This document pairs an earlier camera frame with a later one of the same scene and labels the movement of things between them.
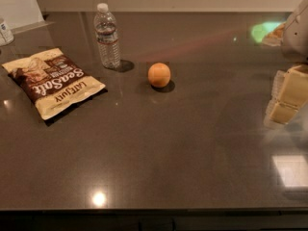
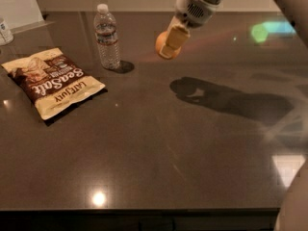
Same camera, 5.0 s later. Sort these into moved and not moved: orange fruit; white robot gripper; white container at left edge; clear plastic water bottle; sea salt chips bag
Moved: white robot gripper; orange fruit
Not moved: white container at left edge; sea salt chips bag; clear plastic water bottle
